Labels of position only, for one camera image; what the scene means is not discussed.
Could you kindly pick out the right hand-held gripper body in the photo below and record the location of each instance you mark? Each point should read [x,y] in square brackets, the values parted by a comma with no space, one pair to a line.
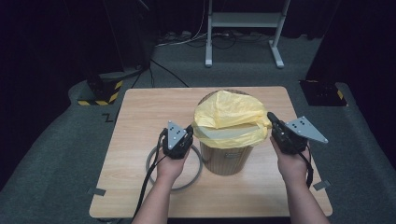
[292,137]

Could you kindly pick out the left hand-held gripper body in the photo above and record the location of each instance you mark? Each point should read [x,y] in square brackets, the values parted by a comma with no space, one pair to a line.
[176,140]

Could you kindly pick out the white metal stand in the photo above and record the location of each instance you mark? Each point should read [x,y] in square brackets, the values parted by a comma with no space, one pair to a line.
[243,19]

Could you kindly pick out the brown slatted trash bin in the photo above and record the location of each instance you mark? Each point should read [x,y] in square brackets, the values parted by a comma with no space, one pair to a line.
[224,158]

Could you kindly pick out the black hazard-striped stand base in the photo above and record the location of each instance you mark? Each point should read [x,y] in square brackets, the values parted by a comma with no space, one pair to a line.
[99,88]

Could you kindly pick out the gray tape piece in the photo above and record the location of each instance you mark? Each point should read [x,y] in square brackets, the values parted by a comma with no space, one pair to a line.
[321,185]
[97,191]

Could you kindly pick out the person's right hand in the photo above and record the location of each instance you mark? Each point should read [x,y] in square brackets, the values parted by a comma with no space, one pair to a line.
[292,168]

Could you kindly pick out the yellow plastic trash bag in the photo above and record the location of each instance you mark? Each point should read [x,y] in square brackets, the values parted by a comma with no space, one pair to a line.
[227,112]

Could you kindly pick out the person's left hand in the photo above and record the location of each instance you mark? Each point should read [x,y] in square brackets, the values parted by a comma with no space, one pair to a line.
[171,169]

